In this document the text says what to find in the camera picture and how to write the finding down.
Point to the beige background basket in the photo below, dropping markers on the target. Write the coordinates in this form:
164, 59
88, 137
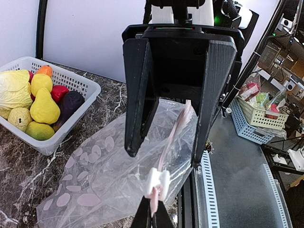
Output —
256, 114

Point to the white plastic basket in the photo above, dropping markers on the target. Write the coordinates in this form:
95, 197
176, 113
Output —
87, 88

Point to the black enclosure frame post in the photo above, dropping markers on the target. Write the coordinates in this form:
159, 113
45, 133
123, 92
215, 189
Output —
41, 20

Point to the yellow toy lemon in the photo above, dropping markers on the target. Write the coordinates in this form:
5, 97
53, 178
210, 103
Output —
41, 81

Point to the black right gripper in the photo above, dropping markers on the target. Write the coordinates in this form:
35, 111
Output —
195, 62

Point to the white slotted cable duct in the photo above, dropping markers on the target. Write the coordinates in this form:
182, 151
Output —
210, 192

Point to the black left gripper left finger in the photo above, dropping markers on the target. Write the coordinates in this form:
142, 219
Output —
142, 218

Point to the yellow toy pear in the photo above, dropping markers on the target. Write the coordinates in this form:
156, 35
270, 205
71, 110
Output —
44, 109

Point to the yellow napa cabbage toy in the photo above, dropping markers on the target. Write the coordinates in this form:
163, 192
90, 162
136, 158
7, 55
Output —
15, 91

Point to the orange toy fruit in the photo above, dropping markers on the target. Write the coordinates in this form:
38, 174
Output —
46, 69

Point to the dark purple toy eggplant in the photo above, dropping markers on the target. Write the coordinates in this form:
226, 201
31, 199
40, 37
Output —
68, 105

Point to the clear zip top bag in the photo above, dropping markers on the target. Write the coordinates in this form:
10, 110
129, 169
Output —
101, 183

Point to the cream toy apple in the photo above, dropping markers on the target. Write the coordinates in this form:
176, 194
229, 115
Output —
20, 117

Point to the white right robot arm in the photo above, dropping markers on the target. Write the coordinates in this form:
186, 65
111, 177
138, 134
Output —
215, 13

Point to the blue background basket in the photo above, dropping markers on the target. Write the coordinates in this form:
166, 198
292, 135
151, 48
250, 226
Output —
245, 130

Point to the red toy pepper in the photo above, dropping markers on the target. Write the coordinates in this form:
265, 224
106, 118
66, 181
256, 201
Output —
58, 92

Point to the green yellow toy mango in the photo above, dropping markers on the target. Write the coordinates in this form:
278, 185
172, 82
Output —
40, 132

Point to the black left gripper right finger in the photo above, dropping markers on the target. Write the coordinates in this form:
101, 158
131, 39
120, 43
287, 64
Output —
161, 218

